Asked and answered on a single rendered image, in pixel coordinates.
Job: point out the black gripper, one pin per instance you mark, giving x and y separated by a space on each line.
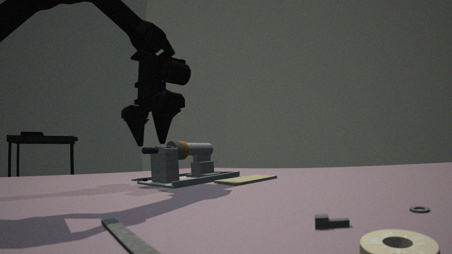
163 105

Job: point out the beige flat ring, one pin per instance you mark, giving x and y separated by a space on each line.
394 241

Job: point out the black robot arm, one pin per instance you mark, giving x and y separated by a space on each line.
147 38

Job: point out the grey flat bar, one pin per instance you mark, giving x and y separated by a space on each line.
131 242

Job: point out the tan flat plate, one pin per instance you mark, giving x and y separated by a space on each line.
243 180

